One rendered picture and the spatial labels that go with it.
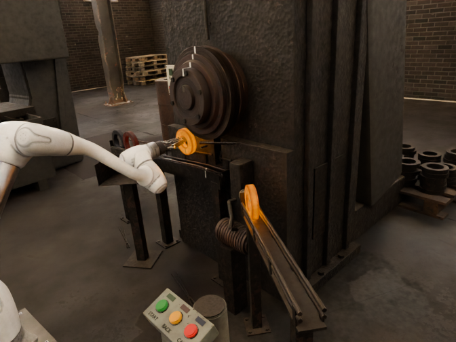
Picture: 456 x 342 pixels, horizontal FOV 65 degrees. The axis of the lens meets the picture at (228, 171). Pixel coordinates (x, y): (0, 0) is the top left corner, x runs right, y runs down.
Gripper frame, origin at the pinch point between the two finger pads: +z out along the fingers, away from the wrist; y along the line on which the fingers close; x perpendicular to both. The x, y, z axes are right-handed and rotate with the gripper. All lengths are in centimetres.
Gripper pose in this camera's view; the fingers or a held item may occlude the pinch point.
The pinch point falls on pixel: (185, 138)
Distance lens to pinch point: 208.8
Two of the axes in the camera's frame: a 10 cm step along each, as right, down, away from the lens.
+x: -1.0, -9.2, -3.9
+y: 6.9, 2.2, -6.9
